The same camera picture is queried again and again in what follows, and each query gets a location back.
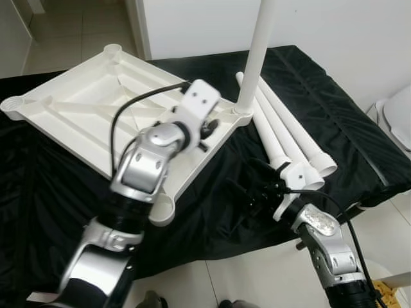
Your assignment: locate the grey left robot foot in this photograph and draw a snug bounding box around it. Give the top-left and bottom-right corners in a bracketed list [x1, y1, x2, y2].
[138, 291, 168, 308]

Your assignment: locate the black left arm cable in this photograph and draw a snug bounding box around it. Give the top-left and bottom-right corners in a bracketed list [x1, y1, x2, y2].
[109, 81, 192, 177]

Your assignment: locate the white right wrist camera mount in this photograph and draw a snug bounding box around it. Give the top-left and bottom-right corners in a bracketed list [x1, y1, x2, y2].
[272, 160, 309, 222]

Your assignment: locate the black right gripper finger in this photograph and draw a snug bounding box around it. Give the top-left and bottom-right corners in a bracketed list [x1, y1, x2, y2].
[227, 178, 259, 214]
[249, 157, 278, 184]

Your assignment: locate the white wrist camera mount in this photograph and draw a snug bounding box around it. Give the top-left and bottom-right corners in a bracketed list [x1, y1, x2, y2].
[272, 160, 309, 222]
[172, 79, 222, 145]

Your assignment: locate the black tablecloth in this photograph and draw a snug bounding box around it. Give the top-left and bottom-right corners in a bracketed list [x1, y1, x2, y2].
[0, 45, 411, 299]

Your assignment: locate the grey right robot foot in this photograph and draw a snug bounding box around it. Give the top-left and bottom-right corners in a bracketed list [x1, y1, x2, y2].
[218, 298, 248, 308]

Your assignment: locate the pink stool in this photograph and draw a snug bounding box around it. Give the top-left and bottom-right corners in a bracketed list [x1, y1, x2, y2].
[26, 292, 58, 302]

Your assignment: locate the white round basin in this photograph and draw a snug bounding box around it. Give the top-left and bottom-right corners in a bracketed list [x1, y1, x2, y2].
[369, 260, 411, 308]

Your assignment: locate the yellow cloth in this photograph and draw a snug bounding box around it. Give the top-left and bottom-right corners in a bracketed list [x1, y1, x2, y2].
[371, 279, 399, 308]

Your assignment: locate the white round appliance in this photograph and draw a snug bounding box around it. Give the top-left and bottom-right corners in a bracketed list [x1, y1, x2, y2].
[374, 83, 411, 155]

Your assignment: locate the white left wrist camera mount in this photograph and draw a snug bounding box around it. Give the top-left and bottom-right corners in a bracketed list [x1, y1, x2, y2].
[172, 79, 222, 145]

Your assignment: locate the grey robot foot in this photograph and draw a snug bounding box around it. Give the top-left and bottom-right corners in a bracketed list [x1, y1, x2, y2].
[218, 298, 248, 308]
[138, 291, 168, 308]

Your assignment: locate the white plastic table top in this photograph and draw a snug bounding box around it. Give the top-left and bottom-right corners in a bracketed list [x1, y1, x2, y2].
[0, 44, 256, 227]

